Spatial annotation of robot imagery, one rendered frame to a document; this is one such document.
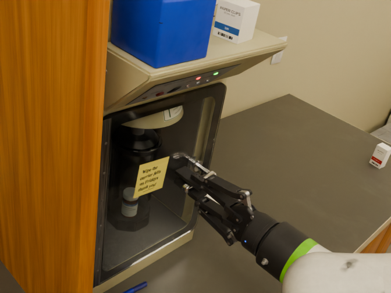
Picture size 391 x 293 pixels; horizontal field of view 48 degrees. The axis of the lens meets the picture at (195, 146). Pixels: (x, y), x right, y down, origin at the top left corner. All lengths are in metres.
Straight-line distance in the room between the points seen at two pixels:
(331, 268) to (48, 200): 0.44
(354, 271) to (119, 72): 0.40
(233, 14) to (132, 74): 0.22
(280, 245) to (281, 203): 0.60
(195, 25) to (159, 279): 0.63
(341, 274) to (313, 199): 0.83
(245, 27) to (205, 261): 0.60
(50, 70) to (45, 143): 0.13
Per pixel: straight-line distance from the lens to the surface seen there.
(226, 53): 0.69
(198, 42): 0.63
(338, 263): 0.62
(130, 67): 0.60
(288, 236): 0.78
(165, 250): 1.10
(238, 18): 0.73
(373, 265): 0.62
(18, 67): 0.70
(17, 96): 0.73
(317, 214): 1.38
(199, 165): 0.95
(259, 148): 1.59
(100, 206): 0.81
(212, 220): 0.89
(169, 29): 0.58
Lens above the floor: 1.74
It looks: 32 degrees down
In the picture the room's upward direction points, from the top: 11 degrees clockwise
